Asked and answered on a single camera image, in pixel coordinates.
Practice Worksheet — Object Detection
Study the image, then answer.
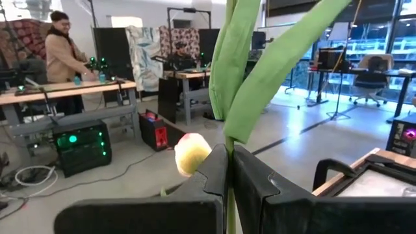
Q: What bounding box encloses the red and black box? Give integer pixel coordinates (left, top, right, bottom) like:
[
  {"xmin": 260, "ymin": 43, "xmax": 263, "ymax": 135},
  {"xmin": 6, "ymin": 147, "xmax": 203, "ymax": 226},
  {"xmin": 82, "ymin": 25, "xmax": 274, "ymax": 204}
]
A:
[{"xmin": 138, "ymin": 109, "xmax": 170, "ymax": 152}]

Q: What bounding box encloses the blue white patterned cloth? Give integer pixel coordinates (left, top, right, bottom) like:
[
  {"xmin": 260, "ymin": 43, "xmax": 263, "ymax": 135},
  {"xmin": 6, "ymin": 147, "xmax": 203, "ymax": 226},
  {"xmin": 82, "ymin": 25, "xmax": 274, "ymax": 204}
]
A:
[{"xmin": 125, "ymin": 25, "xmax": 164, "ymax": 92}]

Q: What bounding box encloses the black computer with green lights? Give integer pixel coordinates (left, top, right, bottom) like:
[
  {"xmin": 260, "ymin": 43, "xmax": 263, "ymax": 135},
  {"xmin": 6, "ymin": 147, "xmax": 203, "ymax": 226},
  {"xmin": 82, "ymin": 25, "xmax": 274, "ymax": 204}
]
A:
[{"xmin": 53, "ymin": 119, "xmax": 113, "ymax": 179}]

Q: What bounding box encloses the black aluminium table frame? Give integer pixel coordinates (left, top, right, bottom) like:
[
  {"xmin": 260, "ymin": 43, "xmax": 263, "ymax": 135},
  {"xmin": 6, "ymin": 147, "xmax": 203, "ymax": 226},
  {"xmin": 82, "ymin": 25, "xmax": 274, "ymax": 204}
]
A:
[{"xmin": 311, "ymin": 152, "xmax": 416, "ymax": 199}]

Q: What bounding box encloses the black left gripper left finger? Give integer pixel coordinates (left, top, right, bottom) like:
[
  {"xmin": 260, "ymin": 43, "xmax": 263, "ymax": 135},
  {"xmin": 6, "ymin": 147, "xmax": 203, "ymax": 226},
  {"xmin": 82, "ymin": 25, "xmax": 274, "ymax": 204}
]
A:
[{"xmin": 53, "ymin": 144, "xmax": 230, "ymax": 234}]

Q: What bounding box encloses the black desk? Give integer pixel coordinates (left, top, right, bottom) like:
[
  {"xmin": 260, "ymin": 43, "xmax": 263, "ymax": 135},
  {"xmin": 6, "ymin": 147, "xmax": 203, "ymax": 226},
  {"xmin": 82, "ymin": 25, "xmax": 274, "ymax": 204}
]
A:
[{"xmin": 307, "ymin": 66, "xmax": 416, "ymax": 124}]

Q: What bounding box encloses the pink artificial tulip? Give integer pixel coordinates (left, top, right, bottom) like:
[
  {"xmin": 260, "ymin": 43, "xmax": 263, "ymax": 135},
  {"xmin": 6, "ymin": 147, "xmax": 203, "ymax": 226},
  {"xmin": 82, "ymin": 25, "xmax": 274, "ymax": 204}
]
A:
[{"xmin": 174, "ymin": 0, "xmax": 352, "ymax": 234}]

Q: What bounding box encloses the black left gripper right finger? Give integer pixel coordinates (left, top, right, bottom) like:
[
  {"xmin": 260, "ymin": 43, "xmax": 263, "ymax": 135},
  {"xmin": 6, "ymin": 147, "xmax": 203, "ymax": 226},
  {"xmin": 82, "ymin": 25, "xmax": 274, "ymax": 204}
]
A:
[{"xmin": 233, "ymin": 144, "xmax": 416, "ymax": 234}]

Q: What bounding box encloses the floral patterned cloth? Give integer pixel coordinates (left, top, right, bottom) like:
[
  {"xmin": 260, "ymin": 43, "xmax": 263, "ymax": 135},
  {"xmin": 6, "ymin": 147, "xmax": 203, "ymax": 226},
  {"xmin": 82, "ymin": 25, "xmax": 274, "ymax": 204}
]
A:
[{"xmin": 158, "ymin": 26, "xmax": 201, "ymax": 61}]

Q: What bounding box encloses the black tripod stand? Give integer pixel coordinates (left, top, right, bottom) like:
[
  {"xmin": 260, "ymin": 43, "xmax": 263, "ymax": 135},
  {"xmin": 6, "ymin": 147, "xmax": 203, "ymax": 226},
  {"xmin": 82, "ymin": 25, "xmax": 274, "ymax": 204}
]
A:
[{"xmin": 326, "ymin": 70, "xmax": 352, "ymax": 121}]

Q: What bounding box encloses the white cable coil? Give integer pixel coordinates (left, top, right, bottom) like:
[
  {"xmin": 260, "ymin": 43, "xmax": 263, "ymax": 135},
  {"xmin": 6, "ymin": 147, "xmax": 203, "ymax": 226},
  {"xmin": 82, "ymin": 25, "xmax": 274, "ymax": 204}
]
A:
[{"xmin": 14, "ymin": 164, "xmax": 59, "ymax": 198}]

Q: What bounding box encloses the person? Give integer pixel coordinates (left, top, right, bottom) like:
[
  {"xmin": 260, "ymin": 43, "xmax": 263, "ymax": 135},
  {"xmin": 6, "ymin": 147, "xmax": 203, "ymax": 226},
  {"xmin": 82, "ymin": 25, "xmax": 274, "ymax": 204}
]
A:
[
  {"xmin": 44, "ymin": 10, "xmax": 98, "ymax": 115},
  {"xmin": 167, "ymin": 41, "xmax": 204, "ymax": 72}
]

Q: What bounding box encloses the black metal frame stand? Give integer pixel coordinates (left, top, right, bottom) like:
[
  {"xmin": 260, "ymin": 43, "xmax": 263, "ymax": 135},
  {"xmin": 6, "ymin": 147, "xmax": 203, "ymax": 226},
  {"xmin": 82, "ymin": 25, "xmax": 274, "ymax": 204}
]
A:
[{"xmin": 166, "ymin": 6, "xmax": 213, "ymax": 66}]

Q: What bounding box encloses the red mandala patterned cloth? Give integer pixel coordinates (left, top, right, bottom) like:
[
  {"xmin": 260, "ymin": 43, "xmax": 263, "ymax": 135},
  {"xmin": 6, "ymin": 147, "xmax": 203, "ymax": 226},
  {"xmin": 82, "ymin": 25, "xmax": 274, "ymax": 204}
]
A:
[{"xmin": 0, "ymin": 18, "xmax": 53, "ymax": 71}]

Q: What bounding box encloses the black computer with pink light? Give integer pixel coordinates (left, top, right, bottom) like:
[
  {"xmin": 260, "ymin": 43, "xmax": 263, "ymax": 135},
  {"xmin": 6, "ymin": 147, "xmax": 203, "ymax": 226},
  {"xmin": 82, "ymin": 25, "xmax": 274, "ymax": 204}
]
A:
[{"xmin": 385, "ymin": 112, "xmax": 416, "ymax": 157}]

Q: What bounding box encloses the black partition panel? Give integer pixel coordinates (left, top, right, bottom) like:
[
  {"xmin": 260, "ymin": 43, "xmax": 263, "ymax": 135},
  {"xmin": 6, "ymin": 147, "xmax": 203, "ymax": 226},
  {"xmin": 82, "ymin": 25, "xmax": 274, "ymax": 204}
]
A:
[
  {"xmin": 93, "ymin": 27, "xmax": 135, "ymax": 82},
  {"xmin": 198, "ymin": 28, "xmax": 227, "ymax": 66}
]

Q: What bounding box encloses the wooden desk with grey legs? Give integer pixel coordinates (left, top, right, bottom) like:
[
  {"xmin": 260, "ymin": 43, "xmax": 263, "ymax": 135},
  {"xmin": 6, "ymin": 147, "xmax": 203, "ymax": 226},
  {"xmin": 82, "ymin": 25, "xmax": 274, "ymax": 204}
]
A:
[
  {"xmin": 0, "ymin": 79, "xmax": 138, "ymax": 153},
  {"xmin": 157, "ymin": 70, "xmax": 214, "ymax": 127}
]

